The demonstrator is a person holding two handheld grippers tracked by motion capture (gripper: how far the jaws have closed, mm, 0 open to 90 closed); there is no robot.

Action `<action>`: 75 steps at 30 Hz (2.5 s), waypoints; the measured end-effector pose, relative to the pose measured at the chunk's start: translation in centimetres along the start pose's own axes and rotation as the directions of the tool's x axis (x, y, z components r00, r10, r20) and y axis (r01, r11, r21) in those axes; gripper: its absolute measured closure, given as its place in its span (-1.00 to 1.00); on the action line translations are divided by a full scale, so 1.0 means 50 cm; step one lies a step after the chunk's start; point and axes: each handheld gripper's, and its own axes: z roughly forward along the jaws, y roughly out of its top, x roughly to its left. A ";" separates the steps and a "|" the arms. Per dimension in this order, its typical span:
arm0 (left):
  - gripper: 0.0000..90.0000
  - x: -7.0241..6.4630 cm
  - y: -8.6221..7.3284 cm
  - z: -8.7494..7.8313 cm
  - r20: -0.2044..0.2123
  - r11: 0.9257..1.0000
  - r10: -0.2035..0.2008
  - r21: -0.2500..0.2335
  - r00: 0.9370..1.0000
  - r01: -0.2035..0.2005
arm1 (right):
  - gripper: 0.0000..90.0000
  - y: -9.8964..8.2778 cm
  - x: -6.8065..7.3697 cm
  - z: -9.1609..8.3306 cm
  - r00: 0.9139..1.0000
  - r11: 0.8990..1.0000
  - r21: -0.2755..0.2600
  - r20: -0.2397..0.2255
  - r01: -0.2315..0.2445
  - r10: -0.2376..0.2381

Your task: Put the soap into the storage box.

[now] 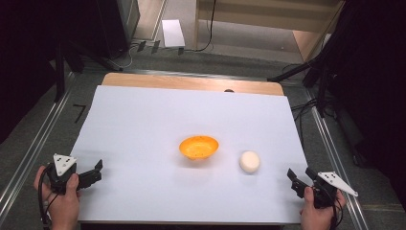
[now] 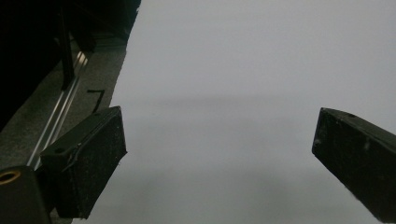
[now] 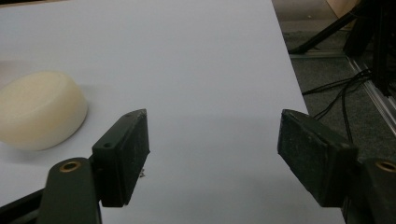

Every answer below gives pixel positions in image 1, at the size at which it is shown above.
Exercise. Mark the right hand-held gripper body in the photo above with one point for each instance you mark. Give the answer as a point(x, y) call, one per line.
point(328, 188)

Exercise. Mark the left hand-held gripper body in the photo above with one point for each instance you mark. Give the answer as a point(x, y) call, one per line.
point(63, 174)

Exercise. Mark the person's right hand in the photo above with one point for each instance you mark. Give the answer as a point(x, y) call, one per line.
point(317, 214)

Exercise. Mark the person's left hand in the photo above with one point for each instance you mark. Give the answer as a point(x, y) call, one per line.
point(62, 206)

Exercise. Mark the white round bun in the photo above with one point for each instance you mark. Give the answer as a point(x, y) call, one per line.
point(249, 162)

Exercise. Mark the white table sheet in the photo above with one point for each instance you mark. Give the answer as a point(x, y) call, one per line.
point(143, 134)

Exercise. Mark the black metal stand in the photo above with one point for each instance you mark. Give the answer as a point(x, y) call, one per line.
point(60, 73)
point(320, 83)

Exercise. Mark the orange bowl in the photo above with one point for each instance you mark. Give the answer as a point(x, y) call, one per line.
point(198, 147)

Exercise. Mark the black curtain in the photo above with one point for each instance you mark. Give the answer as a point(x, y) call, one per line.
point(373, 80)
point(25, 64)

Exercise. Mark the wooden table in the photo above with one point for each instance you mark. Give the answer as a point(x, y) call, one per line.
point(178, 82)

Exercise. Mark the black tape strip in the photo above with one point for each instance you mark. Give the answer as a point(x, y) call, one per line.
point(155, 46)
point(141, 46)
point(181, 50)

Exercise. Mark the dark cabinet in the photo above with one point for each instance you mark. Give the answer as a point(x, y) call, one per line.
point(119, 25)

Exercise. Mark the white paper sheet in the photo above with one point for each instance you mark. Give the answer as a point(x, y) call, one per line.
point(173, 33)

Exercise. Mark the light wooden shelf unit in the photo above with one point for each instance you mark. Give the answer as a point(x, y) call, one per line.
point(271, 16)

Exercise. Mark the metal floor rail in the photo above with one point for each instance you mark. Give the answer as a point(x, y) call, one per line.
point(35, 140)
point(191, 74)
point(335, 153)

